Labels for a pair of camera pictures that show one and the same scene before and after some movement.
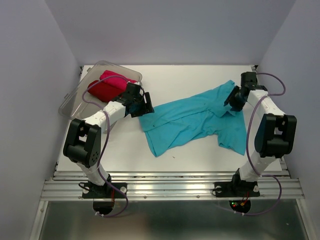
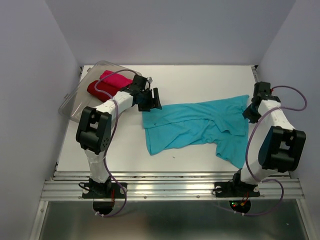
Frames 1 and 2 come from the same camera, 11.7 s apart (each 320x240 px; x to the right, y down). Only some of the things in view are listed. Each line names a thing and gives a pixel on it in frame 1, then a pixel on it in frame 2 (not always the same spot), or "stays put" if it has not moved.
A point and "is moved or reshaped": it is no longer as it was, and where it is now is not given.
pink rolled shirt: (117, 81) stays put
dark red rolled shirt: (104, 92) stays put
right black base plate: (238, 189) stays put
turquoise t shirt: (175, 123) is moved or reshaped
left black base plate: (106, 191) stays put
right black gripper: (236, 106) → (253, 119)
